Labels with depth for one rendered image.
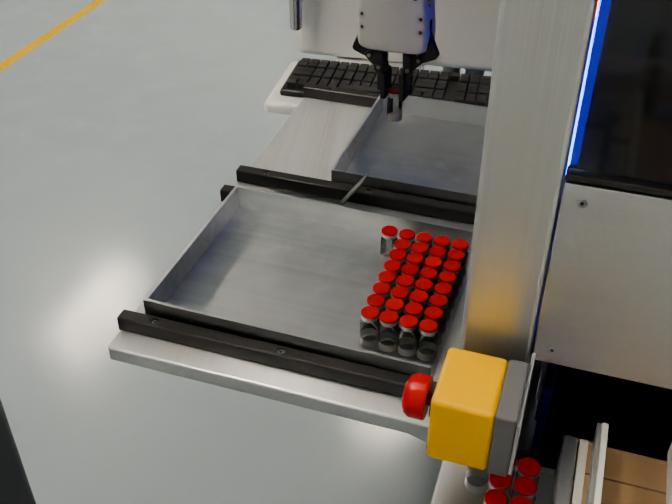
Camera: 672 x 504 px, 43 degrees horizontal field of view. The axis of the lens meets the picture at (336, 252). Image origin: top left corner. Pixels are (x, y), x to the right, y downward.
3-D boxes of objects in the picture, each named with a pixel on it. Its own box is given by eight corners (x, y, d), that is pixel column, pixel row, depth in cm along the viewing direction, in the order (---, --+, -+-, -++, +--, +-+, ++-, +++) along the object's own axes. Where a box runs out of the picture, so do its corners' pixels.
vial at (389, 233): (398, 255, 111) (400, 226, 108) (394, 265, 110) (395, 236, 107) (382, 252, 112) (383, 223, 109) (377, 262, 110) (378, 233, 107)
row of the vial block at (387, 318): (432, 262, 110) (435, 233, 107) (394, 355, 96) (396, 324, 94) (416, 259, 111) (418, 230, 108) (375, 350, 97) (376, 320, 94)
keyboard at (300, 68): (496, 85, 168) (497, 73, 166) (489, 118, 157) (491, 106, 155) (298, 65, 175) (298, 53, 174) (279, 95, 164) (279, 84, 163)
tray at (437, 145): (589, 142, 135) (593, 122, 133) (571, 234, 115) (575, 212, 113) (381, 110, 144) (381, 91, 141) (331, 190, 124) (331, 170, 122)
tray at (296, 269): (476, 253, 112) (479, 231, 110) (427, 391, 92) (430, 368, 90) (238, 206, 121) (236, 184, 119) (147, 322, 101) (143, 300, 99)
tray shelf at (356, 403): (589, 137, 140) (591, 127, 139) (526, 463, 87) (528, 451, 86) (312, 95, 152) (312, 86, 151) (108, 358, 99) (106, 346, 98)
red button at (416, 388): (449, 402, 78) (452, 371, 76) (439, 434, 75) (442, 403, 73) (408, 392, 79) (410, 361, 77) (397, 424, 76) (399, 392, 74)
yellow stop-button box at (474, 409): (519, 418, 79) (530, 362, 74) (506, 479, 73) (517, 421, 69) (439, 399, 81) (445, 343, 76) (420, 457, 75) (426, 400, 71)
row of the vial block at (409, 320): (450, 266, 109) (452, 236, 107) (413, 359, 96) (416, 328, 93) (433, 262, 110) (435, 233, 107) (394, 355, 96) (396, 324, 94)
